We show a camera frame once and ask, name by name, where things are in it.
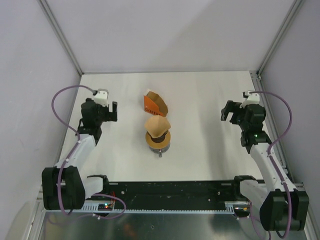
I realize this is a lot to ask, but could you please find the orange coffee filter holder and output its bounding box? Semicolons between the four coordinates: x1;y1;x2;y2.
143;87;169;118

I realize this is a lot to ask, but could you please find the single brown paper filter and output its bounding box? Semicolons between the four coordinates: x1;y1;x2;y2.
144;115;171;138

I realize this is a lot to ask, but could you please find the wooden ring dripper stand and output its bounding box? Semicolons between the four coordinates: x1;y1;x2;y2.
145;130;171;150

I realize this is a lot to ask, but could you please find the glass coffee server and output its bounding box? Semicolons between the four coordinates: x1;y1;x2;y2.
149;143;171;158

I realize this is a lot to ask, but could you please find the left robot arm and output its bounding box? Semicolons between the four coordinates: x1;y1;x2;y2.
41;98;118;211

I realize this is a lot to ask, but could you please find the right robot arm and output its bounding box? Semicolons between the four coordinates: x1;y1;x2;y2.
221;100;310;232

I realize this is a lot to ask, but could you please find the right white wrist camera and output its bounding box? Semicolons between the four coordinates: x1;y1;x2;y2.
240;90;260;109

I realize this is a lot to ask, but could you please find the right aluminium side rail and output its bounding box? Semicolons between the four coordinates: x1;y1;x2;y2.
249;70;320;240

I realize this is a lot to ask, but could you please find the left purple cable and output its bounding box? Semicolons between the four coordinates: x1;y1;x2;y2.
47;85;127;222

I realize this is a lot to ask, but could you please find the purple cable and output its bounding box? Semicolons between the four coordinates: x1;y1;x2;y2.
47;85;127;222
231;91;294;240

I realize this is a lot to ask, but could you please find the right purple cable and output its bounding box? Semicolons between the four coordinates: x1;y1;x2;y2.
231;91;294;240

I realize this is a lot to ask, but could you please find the grey slotted cable duct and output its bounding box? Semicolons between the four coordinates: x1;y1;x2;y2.
74;201;250;215

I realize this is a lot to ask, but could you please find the right aluminium frame post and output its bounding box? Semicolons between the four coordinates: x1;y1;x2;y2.
256;0;305;76

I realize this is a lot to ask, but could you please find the aluminium frame post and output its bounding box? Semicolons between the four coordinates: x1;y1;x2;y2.
37;0;84;77
256;0;305;76

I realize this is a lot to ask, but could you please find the left aluminium frame post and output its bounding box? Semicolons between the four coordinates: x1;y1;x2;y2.
37;0;84;77

